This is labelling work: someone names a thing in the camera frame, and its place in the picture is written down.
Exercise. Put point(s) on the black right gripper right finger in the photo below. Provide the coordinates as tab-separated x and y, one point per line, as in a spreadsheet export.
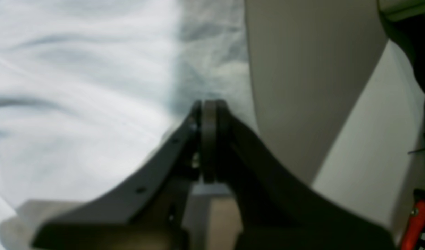
278	211

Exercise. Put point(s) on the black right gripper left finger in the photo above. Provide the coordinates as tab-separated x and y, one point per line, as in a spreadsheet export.
144	212

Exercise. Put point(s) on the white t-shirt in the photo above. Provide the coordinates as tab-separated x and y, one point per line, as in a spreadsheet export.
89	89

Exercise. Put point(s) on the orange grey pliers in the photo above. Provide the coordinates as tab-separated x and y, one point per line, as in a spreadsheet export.
414	235

